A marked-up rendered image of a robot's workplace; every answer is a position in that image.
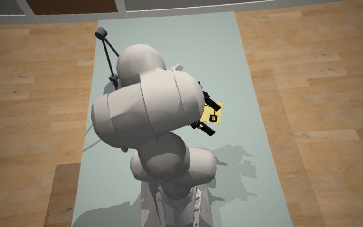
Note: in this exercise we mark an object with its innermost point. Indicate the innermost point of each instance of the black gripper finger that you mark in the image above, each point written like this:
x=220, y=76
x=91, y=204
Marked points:
x=210, y=102
x=204, y=127

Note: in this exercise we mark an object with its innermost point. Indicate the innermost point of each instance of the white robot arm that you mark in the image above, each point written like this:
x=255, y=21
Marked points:
x=151, y=101

